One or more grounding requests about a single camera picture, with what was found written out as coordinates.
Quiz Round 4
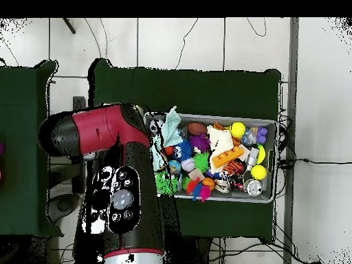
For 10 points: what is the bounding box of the green spiky caterpillar toy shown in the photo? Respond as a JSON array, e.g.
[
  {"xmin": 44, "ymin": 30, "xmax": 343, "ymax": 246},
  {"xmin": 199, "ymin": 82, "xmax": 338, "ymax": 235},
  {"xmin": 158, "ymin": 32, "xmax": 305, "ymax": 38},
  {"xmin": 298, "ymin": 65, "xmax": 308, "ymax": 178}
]
[{"xmin": 192, "ymin": 151, "xmax": 211, "ymax": 174}]

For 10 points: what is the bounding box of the green puffer ball with eyes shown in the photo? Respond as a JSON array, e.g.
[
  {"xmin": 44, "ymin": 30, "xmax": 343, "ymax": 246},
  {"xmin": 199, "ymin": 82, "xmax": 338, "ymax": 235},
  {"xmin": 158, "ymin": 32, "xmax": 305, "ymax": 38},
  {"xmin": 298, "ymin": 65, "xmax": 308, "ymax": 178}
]
[{"xmin": 155, "ymin": 170, "xmax": 179, "ymax": 195}]

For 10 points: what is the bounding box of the shallow mesh bin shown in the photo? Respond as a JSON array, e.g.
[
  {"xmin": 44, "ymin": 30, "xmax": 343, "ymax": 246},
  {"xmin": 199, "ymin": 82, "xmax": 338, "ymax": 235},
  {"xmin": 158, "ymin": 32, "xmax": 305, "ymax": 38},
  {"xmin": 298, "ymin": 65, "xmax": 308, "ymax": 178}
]
[{"xmin": 144, "ymin": 111, "xmax": 278, "ymax": 204}]

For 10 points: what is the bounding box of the purple spiky toy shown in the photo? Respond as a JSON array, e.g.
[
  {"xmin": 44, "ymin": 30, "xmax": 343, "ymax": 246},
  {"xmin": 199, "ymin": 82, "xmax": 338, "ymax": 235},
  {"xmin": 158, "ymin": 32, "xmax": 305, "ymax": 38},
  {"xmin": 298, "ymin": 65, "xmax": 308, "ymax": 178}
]
[{"xmin": 188, "ymin": 133, "xmax": 211, "ymax": 153}]

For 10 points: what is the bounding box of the black stand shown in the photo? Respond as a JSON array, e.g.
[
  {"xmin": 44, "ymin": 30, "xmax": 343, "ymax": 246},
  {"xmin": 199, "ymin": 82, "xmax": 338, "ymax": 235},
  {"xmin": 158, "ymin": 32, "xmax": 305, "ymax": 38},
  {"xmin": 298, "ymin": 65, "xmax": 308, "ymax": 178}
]
[{"xmin": 49, "ymin": 96, "xmax": 87, "ymax": 223}]

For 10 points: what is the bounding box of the brown toy football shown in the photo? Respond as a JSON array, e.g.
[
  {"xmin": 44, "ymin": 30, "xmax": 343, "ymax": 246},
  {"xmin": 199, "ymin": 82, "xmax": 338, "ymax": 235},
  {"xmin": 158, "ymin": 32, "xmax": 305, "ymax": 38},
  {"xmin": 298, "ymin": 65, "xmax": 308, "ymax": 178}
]
[{"xmin": 186, "ymin": 122, "xmax": 208, "ymax": 135}]

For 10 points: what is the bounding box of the cream yellow cloth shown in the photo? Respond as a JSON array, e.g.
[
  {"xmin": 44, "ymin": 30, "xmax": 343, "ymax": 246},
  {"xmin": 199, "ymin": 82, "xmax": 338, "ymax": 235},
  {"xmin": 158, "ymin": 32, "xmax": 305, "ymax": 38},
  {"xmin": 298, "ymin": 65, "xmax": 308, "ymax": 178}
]
[{"xmin": 206, "ymin": 124, "xmax": 234, "ymax": 174}]

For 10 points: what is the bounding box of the dark green side tablecloth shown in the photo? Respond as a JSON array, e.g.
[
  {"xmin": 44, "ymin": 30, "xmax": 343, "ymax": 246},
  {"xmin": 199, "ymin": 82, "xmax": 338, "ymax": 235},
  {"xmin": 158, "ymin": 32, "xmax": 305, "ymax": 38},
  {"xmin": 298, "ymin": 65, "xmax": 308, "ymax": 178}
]
[{"xmin": 0, "ymin": 60, "xmax": 64, "ymax": 238}]

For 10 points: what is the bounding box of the small soccer ball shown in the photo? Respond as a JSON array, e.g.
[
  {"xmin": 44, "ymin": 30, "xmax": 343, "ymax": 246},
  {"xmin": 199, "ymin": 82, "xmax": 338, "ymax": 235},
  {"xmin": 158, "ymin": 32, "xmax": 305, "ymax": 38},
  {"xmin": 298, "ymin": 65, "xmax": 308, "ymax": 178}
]
[{"xmin": 149, "ymin": 118, "xmax": 165, "ymax": 135}]

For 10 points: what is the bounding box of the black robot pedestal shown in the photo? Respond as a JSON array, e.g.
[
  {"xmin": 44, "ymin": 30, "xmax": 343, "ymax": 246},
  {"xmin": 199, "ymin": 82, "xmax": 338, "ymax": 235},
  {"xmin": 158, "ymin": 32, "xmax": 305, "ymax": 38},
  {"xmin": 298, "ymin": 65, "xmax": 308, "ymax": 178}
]
[{"xmin": 179, "ymin": 236, "xmax": 212, "ymax": 264}]

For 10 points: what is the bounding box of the multicolour spiky caterpillar toy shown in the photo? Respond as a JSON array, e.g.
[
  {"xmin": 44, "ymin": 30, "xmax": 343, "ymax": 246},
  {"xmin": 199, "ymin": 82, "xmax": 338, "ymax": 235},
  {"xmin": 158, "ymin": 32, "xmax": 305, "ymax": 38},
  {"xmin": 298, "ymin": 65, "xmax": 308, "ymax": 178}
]
[{"xmin": 181, "ymin": 175, "xmax": 215, "ymax": 203}]

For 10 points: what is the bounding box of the mint green cloth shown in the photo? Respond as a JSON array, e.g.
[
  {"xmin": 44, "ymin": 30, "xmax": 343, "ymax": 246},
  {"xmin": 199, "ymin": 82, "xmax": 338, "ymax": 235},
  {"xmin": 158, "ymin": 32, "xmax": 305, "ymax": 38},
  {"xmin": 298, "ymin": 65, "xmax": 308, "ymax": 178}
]
[{"xmin": 151, "ymin": 105, "xmax": 184, "ymax": 171}]

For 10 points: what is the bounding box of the orange toy brick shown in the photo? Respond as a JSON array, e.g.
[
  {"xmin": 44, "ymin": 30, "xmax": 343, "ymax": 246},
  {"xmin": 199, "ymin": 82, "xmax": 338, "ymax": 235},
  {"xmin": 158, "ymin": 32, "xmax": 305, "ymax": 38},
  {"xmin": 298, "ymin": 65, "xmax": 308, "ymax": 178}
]
[{"xmin": 210, "ymin": 145, "xmax": 245, "ymax": 169}]

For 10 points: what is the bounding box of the yellow tennis ball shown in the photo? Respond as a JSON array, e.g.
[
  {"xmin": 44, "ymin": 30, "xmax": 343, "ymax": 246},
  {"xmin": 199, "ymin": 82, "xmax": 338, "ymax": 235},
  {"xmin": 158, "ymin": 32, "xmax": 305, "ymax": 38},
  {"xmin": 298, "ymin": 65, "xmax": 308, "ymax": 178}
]
[{"xmin": 229, "ymin": 121, "xmax": 246, "ymax": 138}]

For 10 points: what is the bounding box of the smooth yellow ball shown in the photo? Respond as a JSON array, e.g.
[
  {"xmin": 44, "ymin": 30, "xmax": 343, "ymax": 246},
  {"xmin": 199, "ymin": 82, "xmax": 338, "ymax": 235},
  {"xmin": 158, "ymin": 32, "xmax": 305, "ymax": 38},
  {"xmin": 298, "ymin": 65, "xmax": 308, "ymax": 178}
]
[{"xmin": 250, "ymin": 164, "xmax": 267, "ymax": 181}]

